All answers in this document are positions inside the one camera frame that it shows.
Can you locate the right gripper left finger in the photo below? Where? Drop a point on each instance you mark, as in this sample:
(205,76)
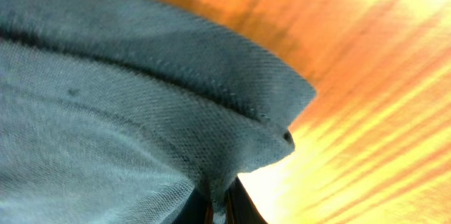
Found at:
(197,210)

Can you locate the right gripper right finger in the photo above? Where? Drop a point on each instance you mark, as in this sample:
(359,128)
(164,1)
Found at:
(240,208)

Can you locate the blue polo shirt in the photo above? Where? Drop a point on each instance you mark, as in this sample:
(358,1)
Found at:
(114,111)

